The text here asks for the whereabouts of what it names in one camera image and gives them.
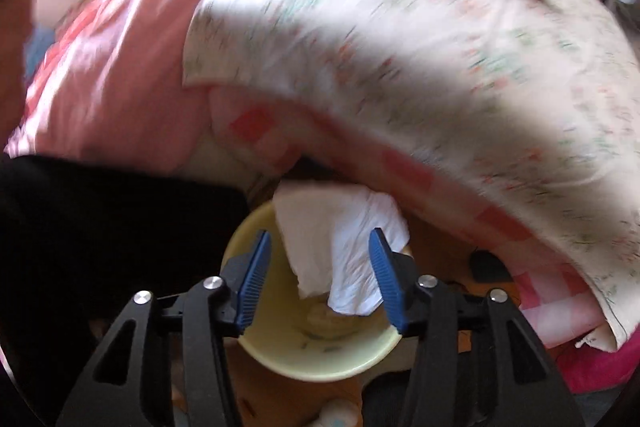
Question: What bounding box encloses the pink bedsheet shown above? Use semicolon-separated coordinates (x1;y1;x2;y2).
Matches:
5;0;333;188

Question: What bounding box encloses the small white bottle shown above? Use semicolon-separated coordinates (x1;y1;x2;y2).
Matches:
314;399;362;427

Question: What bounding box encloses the pale yellow plastic bin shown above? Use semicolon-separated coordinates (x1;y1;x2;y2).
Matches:
220;199;413;383

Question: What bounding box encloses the magenta cloth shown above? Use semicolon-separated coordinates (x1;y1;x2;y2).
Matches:
550;324;640;395

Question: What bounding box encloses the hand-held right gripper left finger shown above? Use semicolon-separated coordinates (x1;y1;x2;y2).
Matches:
55;229;273;427

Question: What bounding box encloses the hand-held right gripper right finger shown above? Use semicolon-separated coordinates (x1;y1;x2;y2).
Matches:
368;228;586;427

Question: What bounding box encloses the white floral cloth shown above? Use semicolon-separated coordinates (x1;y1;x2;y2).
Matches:
181;0;640;353

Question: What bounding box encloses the dark cloth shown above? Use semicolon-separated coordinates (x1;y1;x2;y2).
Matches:
0;154;251;413

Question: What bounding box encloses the white tissue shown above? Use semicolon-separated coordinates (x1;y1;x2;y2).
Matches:
272;182;411;315

